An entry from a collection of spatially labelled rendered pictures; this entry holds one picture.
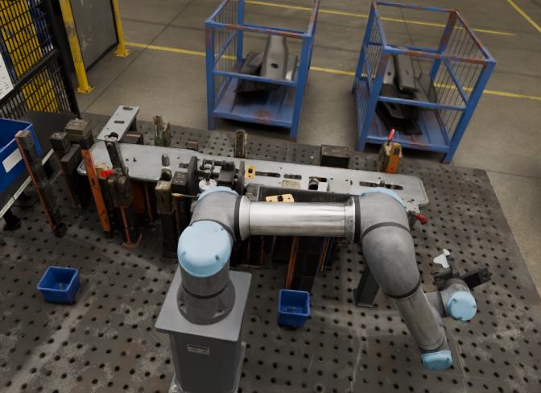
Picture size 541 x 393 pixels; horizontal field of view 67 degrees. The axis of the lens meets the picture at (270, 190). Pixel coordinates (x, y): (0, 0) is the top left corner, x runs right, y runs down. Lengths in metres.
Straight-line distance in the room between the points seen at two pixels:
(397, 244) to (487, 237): 1.23
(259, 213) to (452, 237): 1.23
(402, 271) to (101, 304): 1.10
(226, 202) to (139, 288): 0.73
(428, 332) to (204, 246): 0.60
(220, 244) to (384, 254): 0.36
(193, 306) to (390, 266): 0.47
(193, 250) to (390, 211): 0.46
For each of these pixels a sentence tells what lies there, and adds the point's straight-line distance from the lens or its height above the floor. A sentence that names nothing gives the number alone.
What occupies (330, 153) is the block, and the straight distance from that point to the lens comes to 1.74.
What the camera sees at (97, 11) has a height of 0.58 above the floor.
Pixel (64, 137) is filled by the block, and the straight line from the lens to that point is 1.78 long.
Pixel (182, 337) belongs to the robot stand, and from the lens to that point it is 1.11.
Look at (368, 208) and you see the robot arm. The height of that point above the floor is 1.37.
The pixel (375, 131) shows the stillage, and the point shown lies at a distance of 3.67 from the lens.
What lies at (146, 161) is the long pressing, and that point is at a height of 1.00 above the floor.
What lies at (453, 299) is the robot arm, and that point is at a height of 1.08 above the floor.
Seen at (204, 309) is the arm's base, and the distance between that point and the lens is 1.03.
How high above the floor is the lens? 2.02
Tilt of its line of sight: 41 degrees down
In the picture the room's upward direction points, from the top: 6 degrees clockwise
